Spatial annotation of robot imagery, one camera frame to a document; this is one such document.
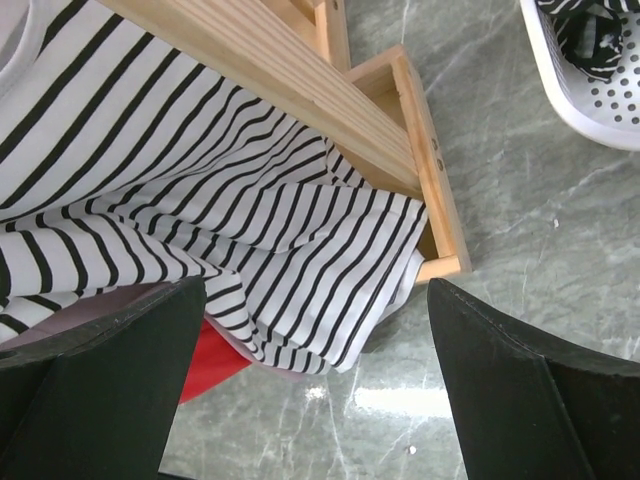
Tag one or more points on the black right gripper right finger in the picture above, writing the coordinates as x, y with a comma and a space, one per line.
527, 404

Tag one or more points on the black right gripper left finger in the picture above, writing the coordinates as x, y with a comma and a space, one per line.
97, 401

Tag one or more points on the red tank top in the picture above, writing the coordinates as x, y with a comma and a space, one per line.
214, 360

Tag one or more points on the dark striped tank top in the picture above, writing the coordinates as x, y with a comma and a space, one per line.
589, 33

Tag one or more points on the pale pink tank top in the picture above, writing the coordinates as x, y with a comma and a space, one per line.
84, 311

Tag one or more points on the white black striped tank top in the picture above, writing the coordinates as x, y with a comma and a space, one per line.
126, 163

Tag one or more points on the white perforated plastic basket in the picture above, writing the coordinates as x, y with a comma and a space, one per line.
604, 112

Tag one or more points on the wooden clothes rack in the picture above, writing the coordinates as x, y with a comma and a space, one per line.
295, 55

